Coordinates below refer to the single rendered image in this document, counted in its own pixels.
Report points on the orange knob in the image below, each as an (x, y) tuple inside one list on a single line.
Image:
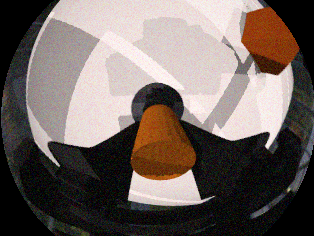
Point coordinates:
[(162, 150)]

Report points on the black round pedestal with silver shaft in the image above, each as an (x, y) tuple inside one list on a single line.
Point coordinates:
[(157, 94)]

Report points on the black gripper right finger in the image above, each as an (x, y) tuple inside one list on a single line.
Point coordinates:
[(216, 156)]

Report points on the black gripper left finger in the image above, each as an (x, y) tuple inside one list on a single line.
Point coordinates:
[(108, 162)]

